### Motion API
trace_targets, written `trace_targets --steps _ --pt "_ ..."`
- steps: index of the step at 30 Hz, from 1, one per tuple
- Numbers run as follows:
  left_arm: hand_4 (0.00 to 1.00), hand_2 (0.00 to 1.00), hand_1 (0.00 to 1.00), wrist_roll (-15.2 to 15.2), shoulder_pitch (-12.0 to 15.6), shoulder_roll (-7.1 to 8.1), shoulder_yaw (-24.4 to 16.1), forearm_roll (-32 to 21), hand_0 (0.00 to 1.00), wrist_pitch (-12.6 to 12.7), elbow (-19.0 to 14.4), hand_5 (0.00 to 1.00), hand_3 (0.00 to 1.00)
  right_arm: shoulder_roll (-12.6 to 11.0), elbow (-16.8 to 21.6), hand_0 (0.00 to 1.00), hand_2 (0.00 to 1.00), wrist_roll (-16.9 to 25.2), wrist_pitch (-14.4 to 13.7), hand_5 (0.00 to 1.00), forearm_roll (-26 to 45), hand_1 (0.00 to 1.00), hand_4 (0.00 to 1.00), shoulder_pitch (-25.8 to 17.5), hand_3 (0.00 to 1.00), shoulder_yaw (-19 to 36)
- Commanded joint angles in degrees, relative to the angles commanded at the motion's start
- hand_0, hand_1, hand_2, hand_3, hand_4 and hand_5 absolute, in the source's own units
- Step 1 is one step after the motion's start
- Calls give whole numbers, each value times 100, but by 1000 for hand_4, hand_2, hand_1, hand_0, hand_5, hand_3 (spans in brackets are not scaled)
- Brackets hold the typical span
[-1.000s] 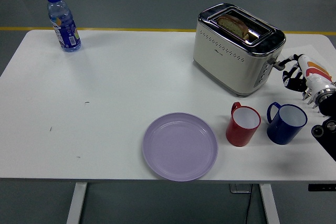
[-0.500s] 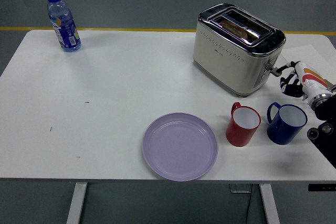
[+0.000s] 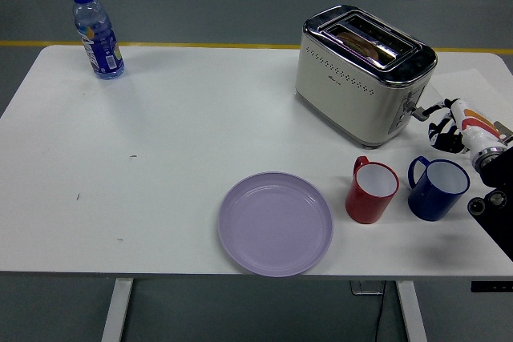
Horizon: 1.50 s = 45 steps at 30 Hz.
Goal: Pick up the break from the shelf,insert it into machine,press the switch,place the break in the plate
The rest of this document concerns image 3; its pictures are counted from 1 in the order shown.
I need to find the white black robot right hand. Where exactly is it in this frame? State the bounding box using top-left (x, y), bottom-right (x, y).
top-left (422, 96), bottom-right (513, 156)

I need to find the cream chrome two-slot toaster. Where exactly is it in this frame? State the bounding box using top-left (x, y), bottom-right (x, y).
top-left (294, 4), bottom-right (438, 149)

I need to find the brown bread slice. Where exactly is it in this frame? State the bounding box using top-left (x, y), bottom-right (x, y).
top-left (338, 30), bottom-right (386, 58)

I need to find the purple round plate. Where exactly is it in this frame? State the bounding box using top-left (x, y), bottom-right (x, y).
top-left (217, 171), bottom-right (334, 278)

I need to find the blue mug white inside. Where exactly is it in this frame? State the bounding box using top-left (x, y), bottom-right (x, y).
top-left (407, 155), bottom-right (471, 222)

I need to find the red mug white inside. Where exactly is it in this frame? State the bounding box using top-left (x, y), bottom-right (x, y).
top-left (345, 155), bottom-right (401, 225)

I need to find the black table control panel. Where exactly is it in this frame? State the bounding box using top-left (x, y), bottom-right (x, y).
top-left (470, 280), bottom-right (513, 293)

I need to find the white table leg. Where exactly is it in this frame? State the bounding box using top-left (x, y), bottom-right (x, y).
top-left (99, 278), bottom-right (134, 342)
top-left (394, 280), bottom-right (429, 342)

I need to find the clear water bottle blue cap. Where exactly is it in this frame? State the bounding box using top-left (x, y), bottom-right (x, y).
top-left (71, 0), bottom-right (126, 81)

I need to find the clear plastic bracket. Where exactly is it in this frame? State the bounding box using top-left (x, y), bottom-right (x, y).
top-left (350, 280), bottom-right (386, 296)

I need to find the black cable under table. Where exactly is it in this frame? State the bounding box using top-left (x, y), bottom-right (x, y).
top-left (372, 280), bottom-right (386, 342)

